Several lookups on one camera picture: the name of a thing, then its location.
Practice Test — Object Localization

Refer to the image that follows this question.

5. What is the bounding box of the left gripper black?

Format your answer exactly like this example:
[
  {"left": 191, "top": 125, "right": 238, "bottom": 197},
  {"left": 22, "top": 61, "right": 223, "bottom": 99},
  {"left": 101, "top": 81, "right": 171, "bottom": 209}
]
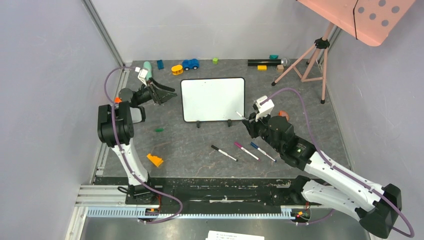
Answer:
[{"left": 135, "top": 77, "right": 177, "bottom": 106}]

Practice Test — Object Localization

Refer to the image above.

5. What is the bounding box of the green whiteboard marker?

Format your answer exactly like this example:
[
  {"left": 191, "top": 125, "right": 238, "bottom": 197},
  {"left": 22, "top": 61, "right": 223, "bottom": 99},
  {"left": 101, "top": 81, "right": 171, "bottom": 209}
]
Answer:
[{"left": 236, "top": 111, "right": 247, "bottom": 120}]

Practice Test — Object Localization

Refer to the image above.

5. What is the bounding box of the white whiteboard black frame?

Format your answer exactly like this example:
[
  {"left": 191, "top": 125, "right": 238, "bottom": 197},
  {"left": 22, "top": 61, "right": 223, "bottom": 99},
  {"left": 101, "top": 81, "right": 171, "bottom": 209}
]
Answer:
[{"left": 180, "top": 77, "right": 246, "bottom": 128}]

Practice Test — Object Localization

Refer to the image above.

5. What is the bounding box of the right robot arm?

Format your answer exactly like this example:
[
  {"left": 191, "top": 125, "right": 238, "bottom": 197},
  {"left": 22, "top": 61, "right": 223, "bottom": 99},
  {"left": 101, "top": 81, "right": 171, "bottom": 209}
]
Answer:
[{"left": 242, "top": 113, "right": 402, "bottom": 239}]

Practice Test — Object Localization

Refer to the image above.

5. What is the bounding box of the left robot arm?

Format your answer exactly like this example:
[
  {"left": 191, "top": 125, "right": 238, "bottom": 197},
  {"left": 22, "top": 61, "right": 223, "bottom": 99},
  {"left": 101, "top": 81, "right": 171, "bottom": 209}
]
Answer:
[{"left": 97, "top": 77, "right": 177, "bottom": 204}]

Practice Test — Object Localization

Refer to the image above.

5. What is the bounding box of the blue capped whiteboard marker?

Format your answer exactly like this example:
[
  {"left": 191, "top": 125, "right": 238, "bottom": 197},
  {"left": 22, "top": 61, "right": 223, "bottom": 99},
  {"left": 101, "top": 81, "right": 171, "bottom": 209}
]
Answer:
[{"left": 250, "top": 142, "right": 277, "bottom": 163}]

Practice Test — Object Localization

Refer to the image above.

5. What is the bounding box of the purple capped whiteboard marker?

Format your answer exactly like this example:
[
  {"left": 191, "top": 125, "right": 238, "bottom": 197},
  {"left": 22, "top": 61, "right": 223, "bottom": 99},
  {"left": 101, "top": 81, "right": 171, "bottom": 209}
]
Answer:
[{"left": 234, "top": 141, "right": 260, "bottom": 161}]

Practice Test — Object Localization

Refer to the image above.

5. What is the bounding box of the black capped whiteboard marker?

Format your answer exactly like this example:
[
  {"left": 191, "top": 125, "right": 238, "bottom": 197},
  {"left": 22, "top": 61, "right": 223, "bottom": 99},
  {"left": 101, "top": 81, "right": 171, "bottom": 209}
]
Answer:
[{"left": 211, "top": 144, "right": 239, "bottom": 162}]

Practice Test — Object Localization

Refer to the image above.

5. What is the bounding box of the dark blue block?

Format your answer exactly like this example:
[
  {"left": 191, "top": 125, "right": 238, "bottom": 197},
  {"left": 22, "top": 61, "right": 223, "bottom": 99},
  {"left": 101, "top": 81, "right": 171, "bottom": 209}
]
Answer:
[{"left": 156, "top": 60, "right": 165, "bottom": 70}]

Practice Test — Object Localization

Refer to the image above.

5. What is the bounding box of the yellow oval toy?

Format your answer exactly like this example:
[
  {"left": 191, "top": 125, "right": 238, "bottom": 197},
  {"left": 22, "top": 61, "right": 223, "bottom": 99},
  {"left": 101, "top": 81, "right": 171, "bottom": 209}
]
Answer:
[{"left": 171, "top": 64, "right": 184, "bottom": 76}]

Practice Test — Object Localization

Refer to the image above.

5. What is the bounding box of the orange rounded toy brick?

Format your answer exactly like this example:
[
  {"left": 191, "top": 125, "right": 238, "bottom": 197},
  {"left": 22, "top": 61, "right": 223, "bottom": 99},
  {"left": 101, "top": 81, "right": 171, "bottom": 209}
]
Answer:
[{"left": 278, "top": 110, "right": 290, "bottom": 121}]

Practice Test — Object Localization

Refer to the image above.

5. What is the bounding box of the mint green toy marker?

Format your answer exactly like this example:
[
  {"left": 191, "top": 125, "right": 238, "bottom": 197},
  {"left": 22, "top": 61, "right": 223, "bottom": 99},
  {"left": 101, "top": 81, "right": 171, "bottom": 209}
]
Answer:
[{"left": 143, "top": 61, "right": 153, "bottom": 80}]

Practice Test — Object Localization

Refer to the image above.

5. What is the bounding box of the blue toy car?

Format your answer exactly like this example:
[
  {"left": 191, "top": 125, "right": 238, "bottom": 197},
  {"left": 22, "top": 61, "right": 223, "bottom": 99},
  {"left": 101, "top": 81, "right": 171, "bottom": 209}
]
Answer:
[{"left": 182, "top": 58, "right": 200, "bottom": 71}]

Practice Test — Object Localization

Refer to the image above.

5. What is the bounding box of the yellow block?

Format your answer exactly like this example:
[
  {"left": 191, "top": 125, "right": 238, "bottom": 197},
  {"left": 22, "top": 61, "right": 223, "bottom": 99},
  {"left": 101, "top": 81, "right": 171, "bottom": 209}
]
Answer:
[{"left": 257, "top": 65, "right": 268, "bottom": 71}]

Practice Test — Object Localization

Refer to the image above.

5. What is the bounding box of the beige wooden block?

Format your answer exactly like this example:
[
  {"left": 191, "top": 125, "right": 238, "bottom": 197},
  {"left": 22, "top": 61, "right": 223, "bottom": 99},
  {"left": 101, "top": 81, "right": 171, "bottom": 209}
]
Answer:
[{"left": 276, "top": 64, "right": 285, "bottom": 73}]

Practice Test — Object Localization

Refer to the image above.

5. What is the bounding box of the black cylinder tube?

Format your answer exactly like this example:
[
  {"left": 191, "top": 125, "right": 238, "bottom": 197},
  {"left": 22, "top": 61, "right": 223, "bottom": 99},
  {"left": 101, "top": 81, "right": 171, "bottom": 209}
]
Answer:
[{"left": 247, "top": 59, "right": 284, "bottom": 67}]

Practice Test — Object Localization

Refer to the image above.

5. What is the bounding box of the clear round bulb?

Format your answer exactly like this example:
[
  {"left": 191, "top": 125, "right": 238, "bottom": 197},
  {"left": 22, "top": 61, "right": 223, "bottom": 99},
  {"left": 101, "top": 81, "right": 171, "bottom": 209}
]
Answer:
[{"left": 281, "top": 57, "right": 291, "bottom": 67}]

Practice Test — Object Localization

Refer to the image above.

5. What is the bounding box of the orange wedge toy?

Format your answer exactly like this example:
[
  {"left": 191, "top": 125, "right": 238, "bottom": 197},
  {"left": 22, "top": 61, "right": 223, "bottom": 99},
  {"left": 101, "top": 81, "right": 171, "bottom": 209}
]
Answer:
[{"left": 146, "top": 153, "right": 164, "bottom": 168}]

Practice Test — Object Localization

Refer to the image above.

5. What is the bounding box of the pink tripod stand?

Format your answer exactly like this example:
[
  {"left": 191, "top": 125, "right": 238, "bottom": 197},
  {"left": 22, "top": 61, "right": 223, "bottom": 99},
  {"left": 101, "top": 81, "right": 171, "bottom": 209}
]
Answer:
[{"left": 271, "top": 22, "right": 335, "bottom": 104}]

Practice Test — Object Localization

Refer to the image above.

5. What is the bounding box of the white paper sheet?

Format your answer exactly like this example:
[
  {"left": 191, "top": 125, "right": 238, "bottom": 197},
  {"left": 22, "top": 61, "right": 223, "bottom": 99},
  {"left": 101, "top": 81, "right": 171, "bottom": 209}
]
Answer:
[{"left": 205, "top": 230, "right": 265, "bottom": 240}]

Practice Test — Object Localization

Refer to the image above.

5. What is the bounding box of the pink perforated panel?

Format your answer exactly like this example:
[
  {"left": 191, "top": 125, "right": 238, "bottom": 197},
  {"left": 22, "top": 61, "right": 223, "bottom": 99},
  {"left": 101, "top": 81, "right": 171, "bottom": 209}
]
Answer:
[{"left": 300, "top": 0, "right": 416, "bottom": 47}]

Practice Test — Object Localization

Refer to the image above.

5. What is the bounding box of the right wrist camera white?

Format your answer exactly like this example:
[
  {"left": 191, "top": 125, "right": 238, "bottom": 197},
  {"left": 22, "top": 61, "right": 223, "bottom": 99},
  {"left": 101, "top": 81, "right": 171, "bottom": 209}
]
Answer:
[{"left": 253, "top": 95, "right": 275, "bottom": 122}]

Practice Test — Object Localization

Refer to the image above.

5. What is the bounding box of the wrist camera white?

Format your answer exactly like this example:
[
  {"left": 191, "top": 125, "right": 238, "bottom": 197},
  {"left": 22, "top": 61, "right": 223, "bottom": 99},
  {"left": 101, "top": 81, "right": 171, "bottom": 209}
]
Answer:
[
  {"left": 253, "top": 95, "right": 275, "bottom": 122},
  {"left": 135, "top": 67, "right": 148, "bottom": 86}
]

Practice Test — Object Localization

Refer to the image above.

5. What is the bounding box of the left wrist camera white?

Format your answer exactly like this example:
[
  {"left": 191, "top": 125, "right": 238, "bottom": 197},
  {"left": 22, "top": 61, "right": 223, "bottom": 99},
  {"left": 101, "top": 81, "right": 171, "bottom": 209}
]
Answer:
[{"left": 135, "top": 67, "right": 148, "bottom": 86}]

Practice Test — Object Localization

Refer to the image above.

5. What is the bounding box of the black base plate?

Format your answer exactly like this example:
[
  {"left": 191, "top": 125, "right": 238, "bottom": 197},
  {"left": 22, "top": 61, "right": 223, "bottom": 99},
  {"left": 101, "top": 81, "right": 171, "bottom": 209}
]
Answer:
[{"left": 125, "top": 177, "right": 307, "bottom": 214}]

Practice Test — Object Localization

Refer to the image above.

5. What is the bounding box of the light blue cable duct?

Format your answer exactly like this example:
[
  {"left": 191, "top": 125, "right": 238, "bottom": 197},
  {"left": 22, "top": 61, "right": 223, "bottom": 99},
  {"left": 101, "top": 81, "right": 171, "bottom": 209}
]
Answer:
[{"left": 86, "top": 206, "right": 295, "bottom": 220}]

